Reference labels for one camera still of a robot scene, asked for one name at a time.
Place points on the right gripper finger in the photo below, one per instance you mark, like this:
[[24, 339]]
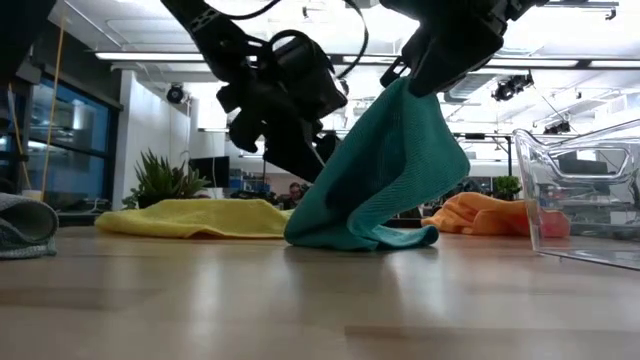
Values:
[[450, 60], [394, 75]]

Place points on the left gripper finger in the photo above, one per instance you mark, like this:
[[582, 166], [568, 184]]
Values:
[[295, 155], [245, 132]]

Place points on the yellow microfiber towel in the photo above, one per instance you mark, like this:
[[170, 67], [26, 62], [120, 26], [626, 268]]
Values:
[[200, 217]]

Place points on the teal microfiber towel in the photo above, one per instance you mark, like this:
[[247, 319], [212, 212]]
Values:
[[390, 175]]

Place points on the orange microfiber towel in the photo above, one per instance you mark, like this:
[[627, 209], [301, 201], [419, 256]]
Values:
[[480, 215]]

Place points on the gray microfiber towel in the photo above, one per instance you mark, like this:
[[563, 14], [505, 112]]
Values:
[[25, 225]]

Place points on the person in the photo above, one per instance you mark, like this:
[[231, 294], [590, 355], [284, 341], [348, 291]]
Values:
[[295, 192]]

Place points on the black computer monitor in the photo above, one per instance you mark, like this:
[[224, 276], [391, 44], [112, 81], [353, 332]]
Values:
[[210, 172]]

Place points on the black ceiling spotlight cluster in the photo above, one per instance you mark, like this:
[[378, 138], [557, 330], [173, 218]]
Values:
[[511, 86]]

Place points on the small potted succulent plant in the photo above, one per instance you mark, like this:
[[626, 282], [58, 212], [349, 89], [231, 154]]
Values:
[[160, 182]]

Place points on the long ceiling light strip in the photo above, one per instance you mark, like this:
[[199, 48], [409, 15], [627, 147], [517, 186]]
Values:
[[150, 56]]

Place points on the leafy green office plant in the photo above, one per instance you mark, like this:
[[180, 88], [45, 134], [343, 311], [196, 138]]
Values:
[[507, 186]]

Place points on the dark framed window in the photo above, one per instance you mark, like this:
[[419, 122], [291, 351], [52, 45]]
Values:
[[70, 150]]

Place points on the clear plastic bin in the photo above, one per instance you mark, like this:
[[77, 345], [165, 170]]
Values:
[[575, 210]]

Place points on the pale yellow cup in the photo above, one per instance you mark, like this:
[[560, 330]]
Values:
[[32, 195]]

